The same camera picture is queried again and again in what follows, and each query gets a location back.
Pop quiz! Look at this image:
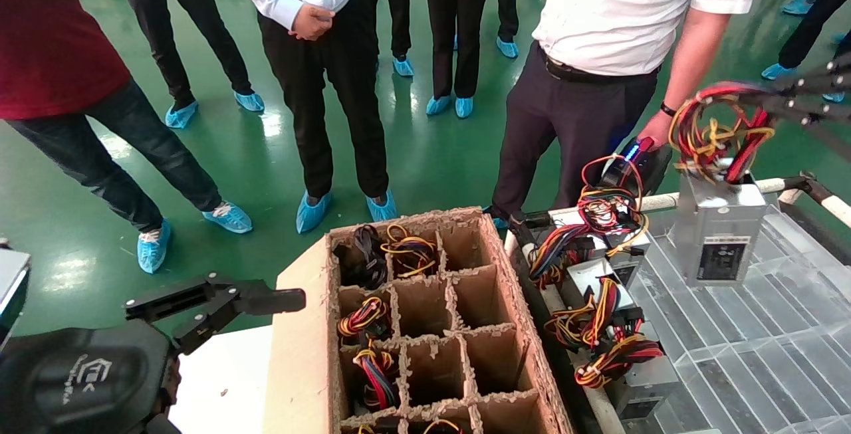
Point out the black pipe corner connector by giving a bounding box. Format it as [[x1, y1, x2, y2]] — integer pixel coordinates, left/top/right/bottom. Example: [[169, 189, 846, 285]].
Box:
[[779, 169, 833, 207], [509, 211, 552, 249]]

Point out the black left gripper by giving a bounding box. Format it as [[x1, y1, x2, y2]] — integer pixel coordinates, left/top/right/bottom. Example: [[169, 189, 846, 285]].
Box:
[[0, 273, 239, 434]]

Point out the man in light blue shirt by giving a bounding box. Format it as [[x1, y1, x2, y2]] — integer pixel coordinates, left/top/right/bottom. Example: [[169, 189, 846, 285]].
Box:
[[225, 0, 400, 234]]

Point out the short white frame pipe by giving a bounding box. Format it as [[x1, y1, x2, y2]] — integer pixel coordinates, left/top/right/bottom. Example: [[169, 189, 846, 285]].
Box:
[[819, 193, 851, 230]]

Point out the power supply with black cables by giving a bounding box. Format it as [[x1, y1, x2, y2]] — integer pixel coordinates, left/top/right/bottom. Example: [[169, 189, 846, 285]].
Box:
[[332, 225, 388, 288]]

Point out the black device with blue lights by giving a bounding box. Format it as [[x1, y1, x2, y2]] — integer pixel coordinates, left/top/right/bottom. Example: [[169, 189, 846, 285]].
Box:
[[598, 136, 672, 199]]

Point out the person in black trousers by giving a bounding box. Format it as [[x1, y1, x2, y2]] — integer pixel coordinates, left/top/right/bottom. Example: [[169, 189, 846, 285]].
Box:
[[105, 0, 265, 130], [495, 0, 523, 60], [761, 0, 851, 81], [369, 0, 416, 78], [823, 29, 851, 104]]

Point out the cardboard box with dividers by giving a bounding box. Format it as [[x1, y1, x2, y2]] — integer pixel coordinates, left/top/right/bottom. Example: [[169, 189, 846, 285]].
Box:
[[263, 207, 574, 434]]

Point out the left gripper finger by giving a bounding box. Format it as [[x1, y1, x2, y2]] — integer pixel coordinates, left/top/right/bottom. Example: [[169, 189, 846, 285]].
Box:
[[172, 286, 307, 356]]

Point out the woman in white top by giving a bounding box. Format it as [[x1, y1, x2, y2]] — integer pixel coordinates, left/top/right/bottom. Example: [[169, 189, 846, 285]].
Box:
[[418, 0, 498, 119]]

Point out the clear ridged plastic tray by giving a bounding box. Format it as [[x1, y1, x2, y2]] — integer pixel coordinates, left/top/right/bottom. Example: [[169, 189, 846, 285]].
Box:
[[625, 205, 851, 434]]

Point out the man in white shirt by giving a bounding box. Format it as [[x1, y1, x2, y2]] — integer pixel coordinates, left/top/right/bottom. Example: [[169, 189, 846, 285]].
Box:
[[489, 0, 769, 232]]

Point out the man in red shirt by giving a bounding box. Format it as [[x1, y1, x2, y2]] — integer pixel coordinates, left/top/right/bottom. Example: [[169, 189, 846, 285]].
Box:
[[0, 0, 253, 275]]

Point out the long white frame pipe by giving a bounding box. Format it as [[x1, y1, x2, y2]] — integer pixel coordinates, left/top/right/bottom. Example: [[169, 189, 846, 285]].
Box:
[[548, 178, 789, 222]]

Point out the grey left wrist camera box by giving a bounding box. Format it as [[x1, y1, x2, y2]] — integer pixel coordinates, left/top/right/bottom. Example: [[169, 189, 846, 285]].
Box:
[[0, 248, 31, 345]]

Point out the white-shirted man left hand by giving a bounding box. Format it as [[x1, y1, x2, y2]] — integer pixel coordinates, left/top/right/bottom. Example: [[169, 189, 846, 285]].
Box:
[[637, 112, 675, 152]]

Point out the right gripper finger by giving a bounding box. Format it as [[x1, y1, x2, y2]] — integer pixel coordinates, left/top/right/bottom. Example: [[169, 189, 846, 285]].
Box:
[[735, 88, 851, 126], [775, 55, 851, 96]]

